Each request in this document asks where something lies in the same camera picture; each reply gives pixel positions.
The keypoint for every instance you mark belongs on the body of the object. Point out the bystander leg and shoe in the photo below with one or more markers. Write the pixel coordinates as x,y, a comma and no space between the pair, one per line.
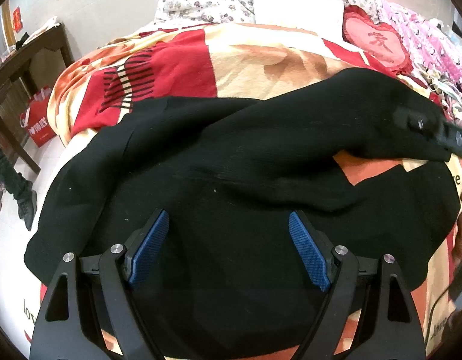
21,189

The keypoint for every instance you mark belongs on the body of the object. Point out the black pants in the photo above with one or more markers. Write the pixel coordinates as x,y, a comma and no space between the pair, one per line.
228,282

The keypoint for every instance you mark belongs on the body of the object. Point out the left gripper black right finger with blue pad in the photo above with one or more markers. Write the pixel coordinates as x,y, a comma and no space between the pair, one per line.
368,311

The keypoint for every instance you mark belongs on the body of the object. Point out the red heart cushion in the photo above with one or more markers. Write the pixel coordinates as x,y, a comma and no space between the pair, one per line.
379,40

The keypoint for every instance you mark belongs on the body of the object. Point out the white pillow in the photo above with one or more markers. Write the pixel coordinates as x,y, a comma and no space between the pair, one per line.
323,17

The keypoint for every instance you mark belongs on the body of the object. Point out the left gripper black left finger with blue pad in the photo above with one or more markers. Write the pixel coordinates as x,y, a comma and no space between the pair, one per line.
67,326

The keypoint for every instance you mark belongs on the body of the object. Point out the pink floral quilt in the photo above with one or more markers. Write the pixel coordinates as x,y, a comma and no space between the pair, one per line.
426,43

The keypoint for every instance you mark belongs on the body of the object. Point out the red yellow patterned blanket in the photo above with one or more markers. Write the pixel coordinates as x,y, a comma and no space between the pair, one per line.
213,61

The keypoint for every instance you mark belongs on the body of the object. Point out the red shopping bag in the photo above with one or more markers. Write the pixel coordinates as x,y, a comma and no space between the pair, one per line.
35,121

